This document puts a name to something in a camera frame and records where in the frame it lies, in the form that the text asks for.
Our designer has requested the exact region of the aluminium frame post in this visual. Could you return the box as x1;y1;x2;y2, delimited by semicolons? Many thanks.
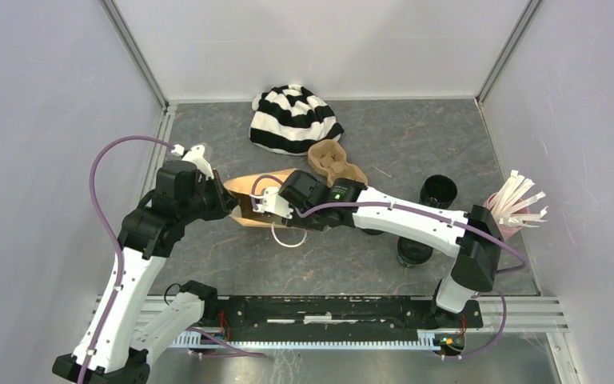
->
475;0;544;110
99;0;169;110

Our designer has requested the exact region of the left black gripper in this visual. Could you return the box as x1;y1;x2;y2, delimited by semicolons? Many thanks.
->
180;169;240;225

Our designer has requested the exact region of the black coffee cup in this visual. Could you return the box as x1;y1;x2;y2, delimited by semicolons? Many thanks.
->
397;238;433;268
419;174;457;209

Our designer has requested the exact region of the white wrapped straws bundle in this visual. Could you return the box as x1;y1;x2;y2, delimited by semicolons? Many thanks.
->
485;170;548;230

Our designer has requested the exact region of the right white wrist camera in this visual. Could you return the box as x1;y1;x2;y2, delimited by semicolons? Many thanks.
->
250;186;293;219

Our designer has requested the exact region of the pink straw holder cup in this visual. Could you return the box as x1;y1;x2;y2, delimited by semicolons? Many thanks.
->
484;193;532;239

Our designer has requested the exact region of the black white striped cloth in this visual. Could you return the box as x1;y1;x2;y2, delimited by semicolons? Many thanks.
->
249;84;345;156

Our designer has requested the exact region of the purple cable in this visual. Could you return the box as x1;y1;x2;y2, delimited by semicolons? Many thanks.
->
76;135;176;384
249;174;528;362

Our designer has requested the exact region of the left aluminium frame post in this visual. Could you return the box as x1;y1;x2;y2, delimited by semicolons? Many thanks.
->
99;0;169;110

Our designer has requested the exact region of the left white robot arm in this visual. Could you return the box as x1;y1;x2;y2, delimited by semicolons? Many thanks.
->
52;159;237;383

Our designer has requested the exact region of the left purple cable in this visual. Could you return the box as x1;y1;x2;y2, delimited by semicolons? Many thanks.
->
76;135;176;384

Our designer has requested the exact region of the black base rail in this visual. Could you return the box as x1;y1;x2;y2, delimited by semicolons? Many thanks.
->
194;295;484;342

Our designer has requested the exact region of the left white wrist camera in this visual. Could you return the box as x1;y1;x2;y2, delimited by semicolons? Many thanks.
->
170;143;214;180

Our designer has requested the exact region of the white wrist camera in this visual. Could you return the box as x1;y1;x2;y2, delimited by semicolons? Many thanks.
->
170;143;214;180
250;186;293;219

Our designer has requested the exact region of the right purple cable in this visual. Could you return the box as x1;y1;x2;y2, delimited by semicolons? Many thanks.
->
249;174;528;362

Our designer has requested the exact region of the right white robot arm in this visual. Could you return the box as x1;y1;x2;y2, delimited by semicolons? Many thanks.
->
277;170;504;326

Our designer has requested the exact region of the remaining cardboard carrier stack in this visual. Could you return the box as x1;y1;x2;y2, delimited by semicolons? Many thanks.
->
307;139;369;186

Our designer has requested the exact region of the right aluminium frame post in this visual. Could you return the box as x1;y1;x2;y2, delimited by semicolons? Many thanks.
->
475;0;544;110

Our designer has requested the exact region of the brown paper bag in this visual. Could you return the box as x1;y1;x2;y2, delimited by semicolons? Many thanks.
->
223;168;307;248

